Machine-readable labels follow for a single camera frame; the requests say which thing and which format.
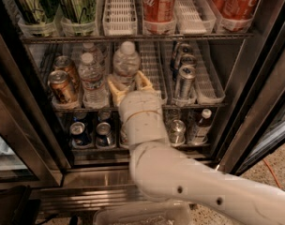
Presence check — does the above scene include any left green drink can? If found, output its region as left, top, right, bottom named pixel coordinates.
left=14, top=0, right=59, bottom=24

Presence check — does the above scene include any gold drink can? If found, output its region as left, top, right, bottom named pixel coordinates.
left=53, top=55, right=80, bottom=91
left=48, top=70, right=77, bottom=104

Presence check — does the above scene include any empty white tray top right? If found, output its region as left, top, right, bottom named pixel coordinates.
left=174, top=0, right=216, bottom=35

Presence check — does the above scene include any front left water bottle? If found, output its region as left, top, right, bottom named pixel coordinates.
left=78, top=52, right=108, bottom=109

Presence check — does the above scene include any stainless steel fridge cabinet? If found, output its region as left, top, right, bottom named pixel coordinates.
left=0, top=0, right=285, bottom=213

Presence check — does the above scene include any brown juice bottle white cap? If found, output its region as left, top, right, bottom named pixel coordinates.
left=187, top=109, right=212, bottom=145

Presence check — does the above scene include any blue can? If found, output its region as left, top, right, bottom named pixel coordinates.
left=96, top=122, right=115, bottom=148
left=69, top=122, right=91, bottom=146

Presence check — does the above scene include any open fridge door right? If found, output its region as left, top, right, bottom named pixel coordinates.
left=217, top=37, right=285, bottom=176

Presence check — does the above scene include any right red cola can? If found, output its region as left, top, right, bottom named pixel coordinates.
left=222, top=0, right=258, bottom=20

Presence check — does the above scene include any empty white tray middle right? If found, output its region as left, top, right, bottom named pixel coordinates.
left=190, top=41, right=225, bottom=105

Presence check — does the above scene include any front silver can bottom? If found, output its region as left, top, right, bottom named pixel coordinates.
left=168, top=119, right=186, bottom=145

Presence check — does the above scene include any empty white tray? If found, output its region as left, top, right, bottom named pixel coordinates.
left=174, top=0, right=216, bottom=35
left=190, top=41, right=225, bottom=105

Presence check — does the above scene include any green drink can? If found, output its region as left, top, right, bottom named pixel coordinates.
left=59, top=0, right=97, bottom=24
left=14, top=0, right=59, bottom=24

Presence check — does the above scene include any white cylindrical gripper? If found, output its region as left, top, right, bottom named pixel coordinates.
left=107, top=70, right=170, bottom=150

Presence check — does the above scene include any clear water bottle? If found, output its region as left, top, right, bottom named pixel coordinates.
left=112, top=41, right=141, bottom=88

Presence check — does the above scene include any front left blue can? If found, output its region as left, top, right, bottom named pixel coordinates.
left=69, top=122, right=91, bottom=146

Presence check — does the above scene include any glass fridge door left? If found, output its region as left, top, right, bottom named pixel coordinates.
left=0, top=74, right=63, bottom=190

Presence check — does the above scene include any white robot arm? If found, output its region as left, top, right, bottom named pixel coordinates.
left=107, top=71, right=285, bottom=225

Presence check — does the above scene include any rear left water bottle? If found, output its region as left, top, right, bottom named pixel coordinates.
left=82, top=43, right=105, bottom=67

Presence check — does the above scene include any front slim silver can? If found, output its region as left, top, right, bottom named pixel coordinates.
left=174, top=66, right=196, bottom=99

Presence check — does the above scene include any right green drink can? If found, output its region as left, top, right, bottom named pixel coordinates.
left=59, top=0, right=97, bottom=24

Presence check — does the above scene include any rear slim silver can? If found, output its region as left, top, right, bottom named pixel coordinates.
left=170, top=42, right=194, bottom=71

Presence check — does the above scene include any front gold drink can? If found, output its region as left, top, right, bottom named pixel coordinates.
left=48, top=70, right=77, bottom=104

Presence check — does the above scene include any middle slim silver can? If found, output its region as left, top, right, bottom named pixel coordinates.
left=172, top=54, right=197, bottom=79

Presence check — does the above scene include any rear gold drink can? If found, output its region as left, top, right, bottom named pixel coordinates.
left=53, top=55, right=80, bottom=91

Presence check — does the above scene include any slim silver can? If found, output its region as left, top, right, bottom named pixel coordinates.
left=172, top=54, right=197, bottom=79
left=174, top=66, right=196, bottom=99
left=170, top=42, right=194, bottom=71

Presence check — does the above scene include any front white green can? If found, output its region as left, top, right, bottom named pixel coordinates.
left=120, top=124, right=128, bottom=146

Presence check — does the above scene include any orange cable on floor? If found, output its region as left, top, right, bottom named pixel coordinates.
left=262, top=158, right=284, bottom=190

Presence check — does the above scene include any centre red cola can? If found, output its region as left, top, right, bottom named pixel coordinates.
left=142, top=0, right=175, bottom=23

